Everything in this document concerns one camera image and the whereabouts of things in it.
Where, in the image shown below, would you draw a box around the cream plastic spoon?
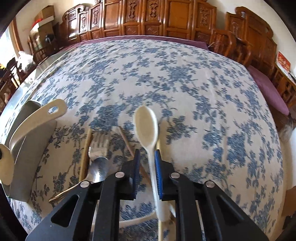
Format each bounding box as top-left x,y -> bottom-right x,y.
133,106 -> 171,222

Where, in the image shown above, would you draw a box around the silver metal spoon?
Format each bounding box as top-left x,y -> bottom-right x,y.
49,157 -> 109,203

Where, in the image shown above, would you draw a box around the blue floral tablecloth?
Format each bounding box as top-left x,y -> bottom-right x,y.
1,39 -> 284,237

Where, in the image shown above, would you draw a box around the grey metal tray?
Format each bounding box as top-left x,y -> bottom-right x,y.
2,100 -> 58,203

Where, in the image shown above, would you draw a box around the purple seat cushion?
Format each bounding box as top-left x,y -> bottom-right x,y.
247,65 -> 290,116

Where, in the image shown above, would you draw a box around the wooden side table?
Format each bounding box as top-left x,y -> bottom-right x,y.
271,64 -> 295,108

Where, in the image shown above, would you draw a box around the dark wooden dining chair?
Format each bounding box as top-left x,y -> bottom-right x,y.
1,57 -> 25,113

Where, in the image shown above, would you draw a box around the red card on side table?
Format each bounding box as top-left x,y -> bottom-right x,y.
276,51 -> 290,73

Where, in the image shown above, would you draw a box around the carved wooden armchair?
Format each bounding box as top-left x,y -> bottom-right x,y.
215,6 -> 277,77

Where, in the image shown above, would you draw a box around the carved wooden long bench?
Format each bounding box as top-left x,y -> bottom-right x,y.
57,0 -> 217,46

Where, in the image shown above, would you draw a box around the stacked cardboard boxes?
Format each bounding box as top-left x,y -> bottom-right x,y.
29,5 -> 55,50

